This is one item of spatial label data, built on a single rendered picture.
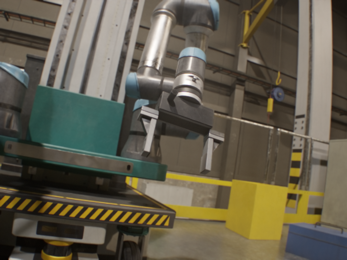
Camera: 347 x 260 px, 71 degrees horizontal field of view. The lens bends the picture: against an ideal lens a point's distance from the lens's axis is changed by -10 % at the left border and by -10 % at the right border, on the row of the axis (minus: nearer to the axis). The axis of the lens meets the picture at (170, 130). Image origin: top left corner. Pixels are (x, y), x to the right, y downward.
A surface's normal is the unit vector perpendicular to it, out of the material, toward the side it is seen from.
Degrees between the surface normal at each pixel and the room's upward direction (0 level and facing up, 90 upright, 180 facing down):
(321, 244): 90
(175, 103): 66
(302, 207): 90
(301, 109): 90
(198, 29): 145
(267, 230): 90
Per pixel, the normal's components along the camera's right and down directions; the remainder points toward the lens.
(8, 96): 0.65, 0.00
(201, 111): 0.34, -0.46
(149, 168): 0.37, -0.06
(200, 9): -0.06, 0.04
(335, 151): -0.93, -0.18
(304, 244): -0.82, -0.20
